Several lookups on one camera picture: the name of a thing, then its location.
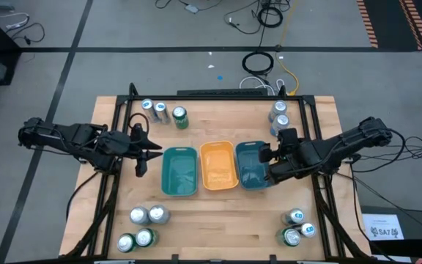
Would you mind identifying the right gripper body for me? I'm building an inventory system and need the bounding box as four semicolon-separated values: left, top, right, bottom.
277;142;309;179

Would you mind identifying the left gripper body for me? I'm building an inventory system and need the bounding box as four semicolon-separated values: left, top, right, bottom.
103;123;149;172

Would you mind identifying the dark blue plastic bin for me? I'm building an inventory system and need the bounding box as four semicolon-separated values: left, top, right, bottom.
234;140;275;192

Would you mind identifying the blue silver Red Bull can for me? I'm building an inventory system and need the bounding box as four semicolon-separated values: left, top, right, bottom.
281;208;307;226
298;221;318;239
153;100;172;126
140;98;160;124

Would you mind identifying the grey blue Spindrift can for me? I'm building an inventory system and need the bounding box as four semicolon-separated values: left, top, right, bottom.
268;99;289;124
129;205;151;227
270;113;292;137
147;204;171;226

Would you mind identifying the teal green plastic bin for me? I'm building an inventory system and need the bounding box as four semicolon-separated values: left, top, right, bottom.
160;146;199;197

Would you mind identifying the green Sprite can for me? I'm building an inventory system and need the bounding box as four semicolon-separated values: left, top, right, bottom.
134;227;160;249
171;106;190;131
275;227;303;248
116;232;138;254

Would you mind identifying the yellow plastic bin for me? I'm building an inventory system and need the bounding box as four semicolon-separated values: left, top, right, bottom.
199;140;240;192

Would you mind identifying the long black bar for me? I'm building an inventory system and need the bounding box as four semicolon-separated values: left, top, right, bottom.
177;87;270;97

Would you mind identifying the white SA7 paper sign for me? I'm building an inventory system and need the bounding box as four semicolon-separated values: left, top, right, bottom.
361;213;406;241

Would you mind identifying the black box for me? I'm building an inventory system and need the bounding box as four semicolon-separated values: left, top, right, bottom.
359;205;422;260

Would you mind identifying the black mat orange striped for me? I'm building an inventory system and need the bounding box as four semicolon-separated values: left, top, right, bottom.
355;0;422;52

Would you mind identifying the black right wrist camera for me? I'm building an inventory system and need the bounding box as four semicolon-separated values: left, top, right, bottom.
278;128;300;147

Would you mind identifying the black aluminium table frame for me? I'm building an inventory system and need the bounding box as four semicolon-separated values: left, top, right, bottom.
59;82;373;264

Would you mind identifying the black arm base cable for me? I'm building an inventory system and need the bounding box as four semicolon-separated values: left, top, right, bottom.
65;170;100;223

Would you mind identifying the yellow cable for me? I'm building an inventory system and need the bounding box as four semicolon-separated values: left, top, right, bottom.
274;0;300;97

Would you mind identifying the black coiled cable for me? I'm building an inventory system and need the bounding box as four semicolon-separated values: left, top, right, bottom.
241;51;275;77
256;6;284;29

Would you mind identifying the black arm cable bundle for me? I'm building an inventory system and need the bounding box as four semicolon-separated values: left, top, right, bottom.
349;128;422;235

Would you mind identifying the thin black cable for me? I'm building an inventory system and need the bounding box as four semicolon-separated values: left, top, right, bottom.
5;22;46;46
223;6;264;36

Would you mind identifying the white power cable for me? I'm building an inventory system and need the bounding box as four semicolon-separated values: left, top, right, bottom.
0;12;31;31

